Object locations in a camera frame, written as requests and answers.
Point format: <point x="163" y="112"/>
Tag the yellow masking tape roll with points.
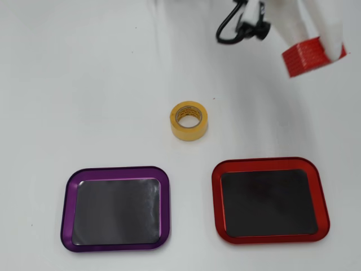
<point x="189" y="132"/>

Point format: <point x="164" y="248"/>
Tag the purple metal tray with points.
<point x="115" y="211"/>

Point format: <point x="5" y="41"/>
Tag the red metal tray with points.
<point x="268" y="203"/>

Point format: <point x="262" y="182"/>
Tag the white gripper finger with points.
<point x="324" y="31"/>
<point x="290" y="25"/>

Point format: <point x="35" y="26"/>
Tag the red studded block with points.
<point x="303" y="59"/>

